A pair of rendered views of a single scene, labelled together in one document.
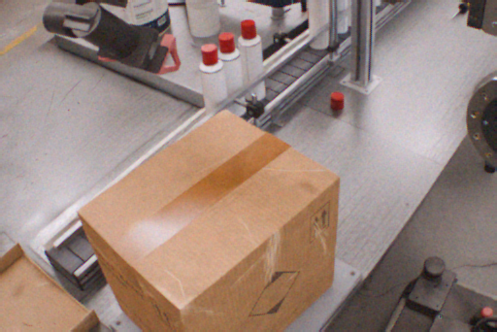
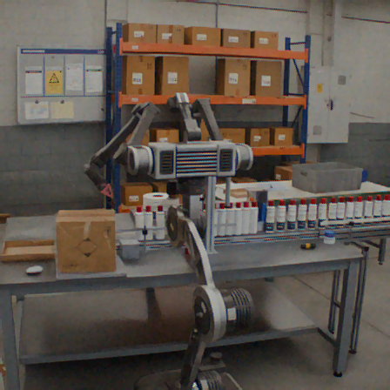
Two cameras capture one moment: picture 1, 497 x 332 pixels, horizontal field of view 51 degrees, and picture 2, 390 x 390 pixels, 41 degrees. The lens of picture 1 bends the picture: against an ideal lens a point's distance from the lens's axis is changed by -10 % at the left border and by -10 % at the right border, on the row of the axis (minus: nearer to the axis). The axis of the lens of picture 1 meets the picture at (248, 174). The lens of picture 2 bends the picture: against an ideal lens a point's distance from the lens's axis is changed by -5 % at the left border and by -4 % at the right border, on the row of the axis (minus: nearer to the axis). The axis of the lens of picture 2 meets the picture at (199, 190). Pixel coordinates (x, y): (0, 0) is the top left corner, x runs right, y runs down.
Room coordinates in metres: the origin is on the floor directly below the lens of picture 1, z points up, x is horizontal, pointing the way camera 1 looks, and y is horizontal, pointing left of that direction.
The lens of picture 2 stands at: (-1.45, -1.80, 1.82)
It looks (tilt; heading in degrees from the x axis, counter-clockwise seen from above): 12 degrees down; 31
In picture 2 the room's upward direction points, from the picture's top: 1 degrees clockwise
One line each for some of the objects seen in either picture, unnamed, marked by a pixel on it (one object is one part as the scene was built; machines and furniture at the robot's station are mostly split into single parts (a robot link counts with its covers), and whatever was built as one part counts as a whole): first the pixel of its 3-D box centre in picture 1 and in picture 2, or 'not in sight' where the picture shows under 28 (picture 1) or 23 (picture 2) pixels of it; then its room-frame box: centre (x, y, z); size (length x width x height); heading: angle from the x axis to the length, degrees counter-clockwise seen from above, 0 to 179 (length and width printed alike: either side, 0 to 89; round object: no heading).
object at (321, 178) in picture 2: not in sight; (326, 177); (3.64, -0.25, 0.91); 0.60 x 0.40 x 0.22; 146
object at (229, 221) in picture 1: (216, 253); (86, 239); (0.56, 0.06, 0.99); 0.30 x 0.24 x 0.27; 130
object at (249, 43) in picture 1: (251, 60); (160, 222); (1.09, -0.03, 0.98); 0.05 x 0.05 x 0.20
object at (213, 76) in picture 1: (214, 87); (139, 223); (1.00, 0.05, 0.98); 0.05 x 0.05 x 0.20
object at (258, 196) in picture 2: not in sight; (255, 209); (1.62, -0.40, 1.01); 0.14 x 0.13 x 0.26; 137
